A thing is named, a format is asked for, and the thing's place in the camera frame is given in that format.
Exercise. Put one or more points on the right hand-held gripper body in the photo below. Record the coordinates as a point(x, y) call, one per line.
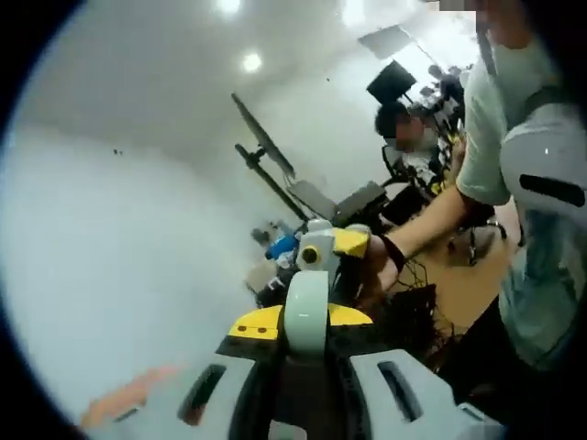
point(316, 249)

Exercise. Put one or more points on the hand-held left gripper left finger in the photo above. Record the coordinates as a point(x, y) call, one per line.
point(220, 399)

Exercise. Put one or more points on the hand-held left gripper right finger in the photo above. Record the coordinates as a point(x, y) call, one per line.
point(394, 394)

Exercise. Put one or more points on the pale green cup body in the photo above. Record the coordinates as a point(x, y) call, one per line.
point(305, 316)

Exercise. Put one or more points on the person's right hand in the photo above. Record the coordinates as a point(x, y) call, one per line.
point(378, 270)

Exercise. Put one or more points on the person's left hand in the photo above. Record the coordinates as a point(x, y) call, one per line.
point(133, 394)

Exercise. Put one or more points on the blue container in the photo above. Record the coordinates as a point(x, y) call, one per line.
point(280, 246)

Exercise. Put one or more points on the grey laptop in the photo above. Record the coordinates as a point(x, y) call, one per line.
point(312, 197)
point(360, 199)

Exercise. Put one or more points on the black wrist band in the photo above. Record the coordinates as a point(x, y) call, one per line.
point(395, 253)

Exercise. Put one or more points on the black monitor stand pole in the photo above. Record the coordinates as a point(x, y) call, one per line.
point(270, 181)

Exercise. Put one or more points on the thin black monitor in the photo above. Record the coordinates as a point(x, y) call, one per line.
point(263, 135)

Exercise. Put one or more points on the person's own torso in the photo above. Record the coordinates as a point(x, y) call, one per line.
point(541, 284)

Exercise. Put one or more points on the round ceiling light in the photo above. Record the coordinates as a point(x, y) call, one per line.
point(228, 4)
point(251, 62)

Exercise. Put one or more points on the dark ceiling panel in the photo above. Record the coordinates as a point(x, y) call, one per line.
point(384, 42)

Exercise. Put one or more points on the white worn chest device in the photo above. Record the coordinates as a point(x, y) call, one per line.
point(546, 165)

